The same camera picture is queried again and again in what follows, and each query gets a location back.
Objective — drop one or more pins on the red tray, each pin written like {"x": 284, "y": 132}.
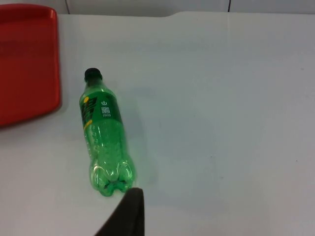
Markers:
{"x": 27, "y": 64}

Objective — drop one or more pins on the green plastic bottle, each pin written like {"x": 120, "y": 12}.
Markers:
{"x": 105, "y": 137}

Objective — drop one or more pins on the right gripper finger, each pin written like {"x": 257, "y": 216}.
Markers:
{"x": 130, "y": 216}

